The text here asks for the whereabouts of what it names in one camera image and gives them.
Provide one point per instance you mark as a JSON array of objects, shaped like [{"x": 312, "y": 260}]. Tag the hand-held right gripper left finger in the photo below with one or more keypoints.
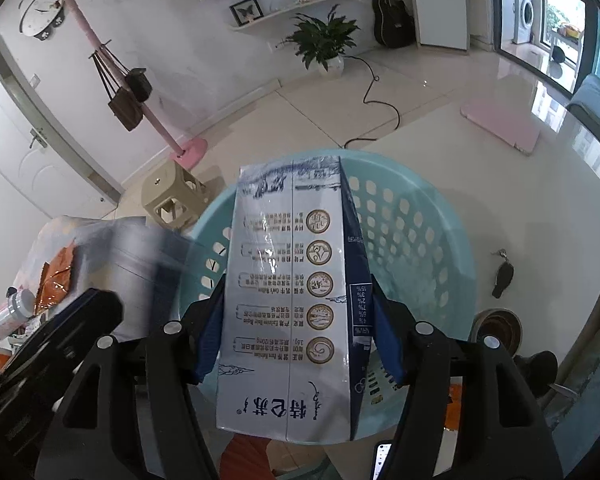
[{"x": 207, "y": 340}]

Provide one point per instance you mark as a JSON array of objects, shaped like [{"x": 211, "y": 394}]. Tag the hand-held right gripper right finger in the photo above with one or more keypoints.
[{"x": 386, "y": 340}]

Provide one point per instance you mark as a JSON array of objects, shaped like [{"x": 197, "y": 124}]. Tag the white and blue milk carton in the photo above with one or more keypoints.
[{"x": 280, "y": 285}]

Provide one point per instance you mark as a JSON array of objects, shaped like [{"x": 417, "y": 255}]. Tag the light blue plastic basket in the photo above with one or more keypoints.
[{"x": 410, "y": 240}]

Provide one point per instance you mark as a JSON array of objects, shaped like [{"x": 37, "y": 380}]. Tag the dark shoulder bag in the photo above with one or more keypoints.
[{"x": 139, "y": 85}]

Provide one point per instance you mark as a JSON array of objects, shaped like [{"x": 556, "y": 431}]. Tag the orange foil snack wrapper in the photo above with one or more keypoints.
[{"x": 55, "y": 280}]

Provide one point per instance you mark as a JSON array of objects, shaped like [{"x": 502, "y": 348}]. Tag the white plastic bottle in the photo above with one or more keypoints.
[{"x": 7, "y": 315}]

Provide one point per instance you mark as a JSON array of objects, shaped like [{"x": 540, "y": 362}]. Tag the printed blanket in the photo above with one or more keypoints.
[{"x": 100, "y": 240}]

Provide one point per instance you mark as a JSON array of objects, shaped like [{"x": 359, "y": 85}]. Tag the round brown bowl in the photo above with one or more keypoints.
[{"x": 497, "y": 332}]

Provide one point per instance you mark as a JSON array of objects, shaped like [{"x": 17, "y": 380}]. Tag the orange patterned floor mat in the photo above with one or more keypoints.
[{"x": 245, "y": 460}]

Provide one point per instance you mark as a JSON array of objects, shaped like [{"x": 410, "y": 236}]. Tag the black car key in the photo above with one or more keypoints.
[{"x": 502, "y": 280}]

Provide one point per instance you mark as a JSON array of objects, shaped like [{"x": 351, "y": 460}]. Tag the black object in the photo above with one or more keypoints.
[{"x": 537, "y": 372}]

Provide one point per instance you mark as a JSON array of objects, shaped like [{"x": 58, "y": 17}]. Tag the white door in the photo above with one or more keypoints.
[{"x": 20, "y": 175}]

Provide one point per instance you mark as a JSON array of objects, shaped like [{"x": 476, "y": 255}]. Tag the beige plastic stool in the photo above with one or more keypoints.
[{"x": 165, "y": 180}]

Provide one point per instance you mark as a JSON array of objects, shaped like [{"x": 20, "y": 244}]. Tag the brown tote bag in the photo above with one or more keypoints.
[{"x": 125, "y": 110}]

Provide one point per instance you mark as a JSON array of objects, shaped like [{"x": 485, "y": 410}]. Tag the pink coat rack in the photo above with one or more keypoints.
[{"x": 150, "y": 115}]

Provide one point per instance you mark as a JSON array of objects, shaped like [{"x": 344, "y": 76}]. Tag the pink floor mat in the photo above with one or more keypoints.
[{"x": 502, "y": 125}]

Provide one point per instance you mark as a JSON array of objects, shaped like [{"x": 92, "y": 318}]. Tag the potted green plant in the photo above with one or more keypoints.
[{"x": 322, "y": 40}]

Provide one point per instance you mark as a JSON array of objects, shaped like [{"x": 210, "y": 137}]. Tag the black guitar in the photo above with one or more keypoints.
[{"x": 392, "y": 25}]

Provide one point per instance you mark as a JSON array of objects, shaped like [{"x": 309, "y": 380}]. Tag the grey blue sofa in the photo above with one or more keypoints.
[{"x": 597, "y": 105}]

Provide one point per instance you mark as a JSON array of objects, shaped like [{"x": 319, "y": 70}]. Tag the framed butterfly picture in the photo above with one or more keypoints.
[{"x": 246, "y": 12}]

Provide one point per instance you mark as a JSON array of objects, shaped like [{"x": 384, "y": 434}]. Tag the white standing air conditioner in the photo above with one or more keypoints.
[{"x": 437, "y": 5}]

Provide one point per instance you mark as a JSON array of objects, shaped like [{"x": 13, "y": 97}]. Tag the white washing machine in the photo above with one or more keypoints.
[{"x": 524, "y": 12}]

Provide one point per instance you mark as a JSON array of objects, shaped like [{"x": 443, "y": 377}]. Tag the glass sliding door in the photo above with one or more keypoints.
[{"x": 555, "y": 5}]

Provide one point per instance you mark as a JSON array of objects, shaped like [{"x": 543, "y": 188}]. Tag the round wall clock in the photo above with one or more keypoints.
[{"x": 42, "y": 10}]

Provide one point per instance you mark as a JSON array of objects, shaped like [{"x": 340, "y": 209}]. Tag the white wall shelf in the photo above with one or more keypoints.
[{"x": 280, "y": 17}]

